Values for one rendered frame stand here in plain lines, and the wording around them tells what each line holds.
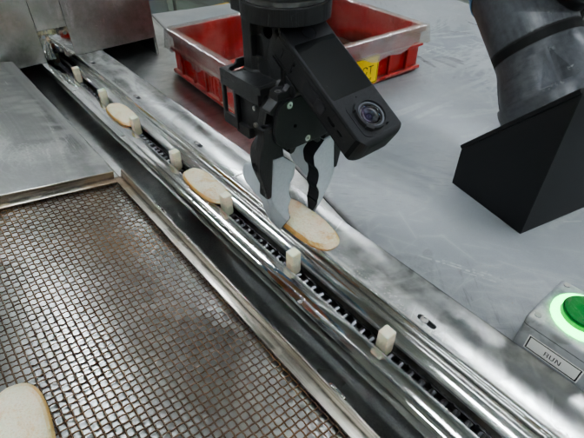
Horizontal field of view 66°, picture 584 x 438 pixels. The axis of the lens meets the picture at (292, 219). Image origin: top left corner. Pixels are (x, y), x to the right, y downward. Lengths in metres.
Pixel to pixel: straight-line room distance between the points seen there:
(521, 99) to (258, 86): 0.39
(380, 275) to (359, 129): 0.22
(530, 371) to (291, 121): 0.31
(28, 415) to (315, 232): 0.27
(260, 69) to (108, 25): 0.79
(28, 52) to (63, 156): 0.46
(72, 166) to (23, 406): 0.37
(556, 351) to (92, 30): 1.04
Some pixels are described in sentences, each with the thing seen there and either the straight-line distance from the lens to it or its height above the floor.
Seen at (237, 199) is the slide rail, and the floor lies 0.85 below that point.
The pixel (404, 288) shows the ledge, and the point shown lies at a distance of 0.50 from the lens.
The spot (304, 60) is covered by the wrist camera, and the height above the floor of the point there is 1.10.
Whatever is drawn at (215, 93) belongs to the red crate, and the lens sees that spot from 0.94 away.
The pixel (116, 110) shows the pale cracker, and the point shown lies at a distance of 0.87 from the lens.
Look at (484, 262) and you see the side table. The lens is 0.62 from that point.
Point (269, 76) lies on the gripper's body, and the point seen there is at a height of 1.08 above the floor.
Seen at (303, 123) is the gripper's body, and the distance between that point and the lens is 0.39.
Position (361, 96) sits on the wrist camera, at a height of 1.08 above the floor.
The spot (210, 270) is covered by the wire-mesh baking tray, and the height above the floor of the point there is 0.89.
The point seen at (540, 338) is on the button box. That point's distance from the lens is 0.48.
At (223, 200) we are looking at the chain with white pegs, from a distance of 0.59.
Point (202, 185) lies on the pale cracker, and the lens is 0.64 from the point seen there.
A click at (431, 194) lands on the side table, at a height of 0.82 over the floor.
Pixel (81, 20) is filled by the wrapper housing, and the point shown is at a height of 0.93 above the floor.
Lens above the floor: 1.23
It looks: 40 degrees down
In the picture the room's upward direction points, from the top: straight up
